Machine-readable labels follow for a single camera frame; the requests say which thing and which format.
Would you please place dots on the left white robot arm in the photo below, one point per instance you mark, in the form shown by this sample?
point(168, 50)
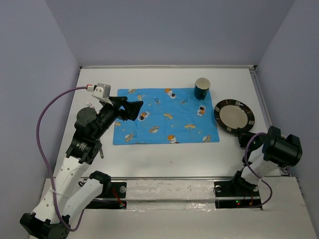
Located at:
point(63, 204)

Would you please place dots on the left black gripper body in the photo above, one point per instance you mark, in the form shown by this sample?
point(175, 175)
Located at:
point(107, 115)

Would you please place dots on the silver fork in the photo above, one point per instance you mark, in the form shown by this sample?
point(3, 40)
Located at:
point(89, 104)

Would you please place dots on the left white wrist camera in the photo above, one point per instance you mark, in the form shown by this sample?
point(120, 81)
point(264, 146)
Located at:
point(101, 92)

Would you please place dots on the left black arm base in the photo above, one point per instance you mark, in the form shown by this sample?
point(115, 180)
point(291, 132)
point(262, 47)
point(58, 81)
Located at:
point(111, 199)

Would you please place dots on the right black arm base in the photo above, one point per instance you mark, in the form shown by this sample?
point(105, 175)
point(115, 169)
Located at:
point(236, 193)

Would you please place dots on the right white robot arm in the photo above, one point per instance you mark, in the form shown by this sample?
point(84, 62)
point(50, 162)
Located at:
point(266, 152)

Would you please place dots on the teal cup cream inside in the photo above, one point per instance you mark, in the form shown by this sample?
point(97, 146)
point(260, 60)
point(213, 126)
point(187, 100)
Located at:
point(201, 88)

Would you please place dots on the silver knife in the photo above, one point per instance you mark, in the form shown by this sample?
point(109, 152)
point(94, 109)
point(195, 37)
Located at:
point(101, 153)

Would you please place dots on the black rimmed cream plate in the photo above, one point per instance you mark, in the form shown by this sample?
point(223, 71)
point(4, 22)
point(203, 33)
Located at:
point(231, 114)

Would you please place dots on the blue space-print cloth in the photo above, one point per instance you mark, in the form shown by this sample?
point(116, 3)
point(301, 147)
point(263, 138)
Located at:
point(167, 116)

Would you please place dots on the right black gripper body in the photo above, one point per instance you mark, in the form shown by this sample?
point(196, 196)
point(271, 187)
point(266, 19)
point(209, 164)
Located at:
point(243, 141)

